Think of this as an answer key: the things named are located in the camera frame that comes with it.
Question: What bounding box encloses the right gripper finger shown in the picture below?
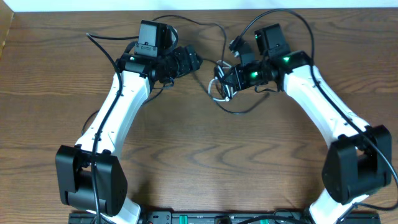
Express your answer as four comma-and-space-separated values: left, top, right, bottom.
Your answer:
214, 65, 233, 84
217, 83, 236, 98

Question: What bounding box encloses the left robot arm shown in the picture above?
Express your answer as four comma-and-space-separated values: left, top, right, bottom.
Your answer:
55, 20, 203, 223

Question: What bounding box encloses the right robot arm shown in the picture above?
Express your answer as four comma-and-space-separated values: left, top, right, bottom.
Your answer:
218, 24, 397, 223

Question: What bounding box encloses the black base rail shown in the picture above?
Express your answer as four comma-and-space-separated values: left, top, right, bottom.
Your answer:
67, 209, 381, 224

